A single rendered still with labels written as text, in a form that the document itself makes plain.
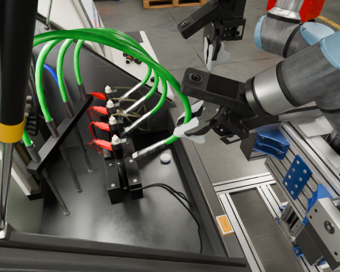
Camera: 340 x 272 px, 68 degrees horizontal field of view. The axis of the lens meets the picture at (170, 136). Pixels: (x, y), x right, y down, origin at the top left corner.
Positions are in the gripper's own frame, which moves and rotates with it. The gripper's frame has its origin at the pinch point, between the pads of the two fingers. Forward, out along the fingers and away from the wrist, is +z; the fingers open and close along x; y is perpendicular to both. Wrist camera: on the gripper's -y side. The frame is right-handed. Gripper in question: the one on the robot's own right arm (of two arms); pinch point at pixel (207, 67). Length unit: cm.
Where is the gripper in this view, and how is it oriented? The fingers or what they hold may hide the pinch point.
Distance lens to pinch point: 76.0
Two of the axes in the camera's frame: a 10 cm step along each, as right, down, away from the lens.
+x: -2.5, -6.8, 6.9
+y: 9.7, -1.8, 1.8
